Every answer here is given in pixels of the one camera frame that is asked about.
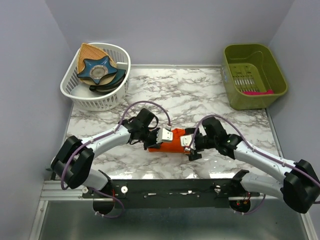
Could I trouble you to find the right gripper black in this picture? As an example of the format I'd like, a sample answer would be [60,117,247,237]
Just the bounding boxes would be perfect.
[185,127,217,160]

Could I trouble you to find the orange t shirt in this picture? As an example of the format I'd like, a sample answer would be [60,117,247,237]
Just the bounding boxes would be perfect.
[148,128,190,154]

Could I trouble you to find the green plastic bin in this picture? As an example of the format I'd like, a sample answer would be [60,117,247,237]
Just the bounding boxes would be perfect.
[221,43,288,111]

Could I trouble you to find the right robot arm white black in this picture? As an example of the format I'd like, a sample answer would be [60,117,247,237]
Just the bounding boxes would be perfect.
[182,114,320,214]

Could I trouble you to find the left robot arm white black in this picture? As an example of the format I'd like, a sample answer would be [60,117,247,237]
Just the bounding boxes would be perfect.
[50,108,159,198]

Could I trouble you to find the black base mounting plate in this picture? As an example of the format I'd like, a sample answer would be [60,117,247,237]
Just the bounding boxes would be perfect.
[82,178,260,213]

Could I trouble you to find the dark stacked plates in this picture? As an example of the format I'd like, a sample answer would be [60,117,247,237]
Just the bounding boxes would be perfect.
[89,72,126,93]

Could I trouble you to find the pink cloth in bin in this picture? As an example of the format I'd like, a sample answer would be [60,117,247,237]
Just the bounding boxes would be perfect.
[242,89,274,96]

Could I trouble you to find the blue star shaped dish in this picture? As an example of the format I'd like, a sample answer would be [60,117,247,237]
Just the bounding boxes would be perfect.
[76,55,126,86]

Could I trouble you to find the white plastic basket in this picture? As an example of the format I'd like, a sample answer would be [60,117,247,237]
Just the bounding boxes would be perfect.
[60,42,131,112]

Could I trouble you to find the woven bamboo leaf tray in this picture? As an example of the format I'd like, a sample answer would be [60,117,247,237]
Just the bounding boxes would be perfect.
[77,43,117,73]

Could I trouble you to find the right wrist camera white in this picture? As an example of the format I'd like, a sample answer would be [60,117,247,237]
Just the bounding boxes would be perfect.
[180,134,196,152]

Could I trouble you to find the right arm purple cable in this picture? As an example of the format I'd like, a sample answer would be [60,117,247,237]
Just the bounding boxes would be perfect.
[186,114,320,216]

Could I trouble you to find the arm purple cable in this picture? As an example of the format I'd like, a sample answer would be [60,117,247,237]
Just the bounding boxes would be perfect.
[186,114,320,216]
[60,100,172,219]

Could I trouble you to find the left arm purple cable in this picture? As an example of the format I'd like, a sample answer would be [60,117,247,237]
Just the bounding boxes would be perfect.
[60,100,172,219]

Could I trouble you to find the aluminium rail frame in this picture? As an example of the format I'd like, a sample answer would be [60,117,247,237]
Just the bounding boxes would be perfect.
[30,180,318,240]

